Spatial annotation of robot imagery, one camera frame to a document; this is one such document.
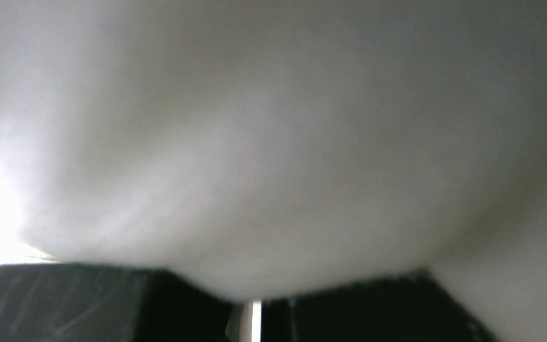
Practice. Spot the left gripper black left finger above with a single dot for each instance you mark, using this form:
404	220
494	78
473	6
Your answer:
72	302

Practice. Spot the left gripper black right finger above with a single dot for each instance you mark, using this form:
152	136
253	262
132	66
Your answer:
411	308

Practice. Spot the white pillow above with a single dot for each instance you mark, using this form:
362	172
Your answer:
267	149

